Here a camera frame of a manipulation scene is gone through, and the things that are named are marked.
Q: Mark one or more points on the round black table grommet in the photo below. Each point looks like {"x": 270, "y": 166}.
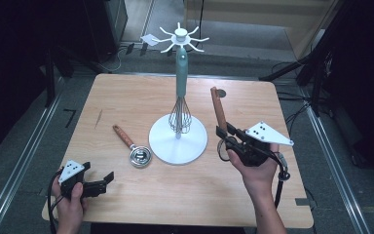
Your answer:
{"x": 222, "y": 93}

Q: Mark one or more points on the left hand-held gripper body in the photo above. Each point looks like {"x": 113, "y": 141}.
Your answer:
{"x": 71, "y": 170}

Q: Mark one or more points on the black tripod stand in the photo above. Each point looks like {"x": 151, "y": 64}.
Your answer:
{"x": 305, "y": 61}

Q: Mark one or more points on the metal floor rail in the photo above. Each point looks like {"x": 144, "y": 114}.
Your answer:
{"x": 16, "y": 169}
{"x": 334, "y": 162}

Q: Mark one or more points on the person's right hand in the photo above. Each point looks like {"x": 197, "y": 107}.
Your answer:
{"x": 259, "y": 178}

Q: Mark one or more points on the black metal stand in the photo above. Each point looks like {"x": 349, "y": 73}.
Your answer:
{"x": 49, "y": 81}

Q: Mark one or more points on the white paper tag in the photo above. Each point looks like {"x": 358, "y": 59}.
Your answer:
{"x": 149, "y": 39}

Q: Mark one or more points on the person's left hand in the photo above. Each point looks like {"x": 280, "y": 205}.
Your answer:
{"x": 69, "y": 214}

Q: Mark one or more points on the white utensil rack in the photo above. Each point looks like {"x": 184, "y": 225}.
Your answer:
{"x": 191, "y": 146}

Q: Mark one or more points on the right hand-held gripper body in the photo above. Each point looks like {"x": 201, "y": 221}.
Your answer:
{"x": 266, "y": 135}

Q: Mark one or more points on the black cabinet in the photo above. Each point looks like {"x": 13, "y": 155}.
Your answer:
{"x": 107, "y": 29}

